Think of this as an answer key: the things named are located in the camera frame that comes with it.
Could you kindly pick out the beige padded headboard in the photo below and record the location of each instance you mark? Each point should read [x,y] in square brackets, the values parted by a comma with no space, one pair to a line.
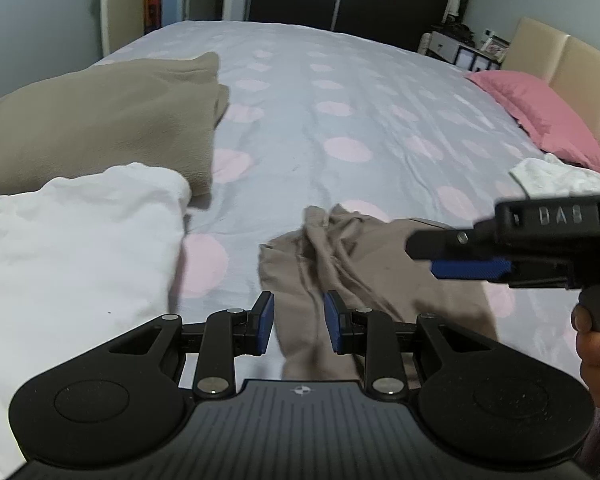
[575,65]

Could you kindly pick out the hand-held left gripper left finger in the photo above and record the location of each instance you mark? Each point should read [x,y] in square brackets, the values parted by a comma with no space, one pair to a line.
[263,325]

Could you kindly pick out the white door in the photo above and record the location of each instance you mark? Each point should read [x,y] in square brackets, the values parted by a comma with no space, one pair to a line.
[122,5]

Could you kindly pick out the white shelf unit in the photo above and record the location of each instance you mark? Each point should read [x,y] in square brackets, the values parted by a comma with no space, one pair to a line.
[455,47]

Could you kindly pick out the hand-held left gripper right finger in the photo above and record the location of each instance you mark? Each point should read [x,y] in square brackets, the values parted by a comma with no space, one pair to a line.
[332,325]

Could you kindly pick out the dark wardrobe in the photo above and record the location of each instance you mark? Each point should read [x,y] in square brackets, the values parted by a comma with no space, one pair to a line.
[380,0]

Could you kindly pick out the folded white cloth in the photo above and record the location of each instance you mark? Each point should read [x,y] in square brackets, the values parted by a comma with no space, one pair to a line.
[70,260]

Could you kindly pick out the taupe long-sleeved shirt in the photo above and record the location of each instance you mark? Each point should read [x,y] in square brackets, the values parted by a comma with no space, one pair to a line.
[370,270]

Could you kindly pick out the crumpled white garment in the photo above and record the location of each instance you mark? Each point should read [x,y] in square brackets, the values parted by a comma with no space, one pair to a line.
[555,180]

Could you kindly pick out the bed with pink-dotted sheet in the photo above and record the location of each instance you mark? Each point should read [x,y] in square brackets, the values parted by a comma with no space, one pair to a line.
[330,110]

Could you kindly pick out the folded khaki blanket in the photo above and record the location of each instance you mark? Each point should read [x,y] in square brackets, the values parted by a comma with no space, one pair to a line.
[90,120]

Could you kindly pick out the pink pillow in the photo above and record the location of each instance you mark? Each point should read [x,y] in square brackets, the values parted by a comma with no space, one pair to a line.
[540,105]

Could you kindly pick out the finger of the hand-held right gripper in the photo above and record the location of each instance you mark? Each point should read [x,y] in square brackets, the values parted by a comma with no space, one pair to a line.
[470,268]

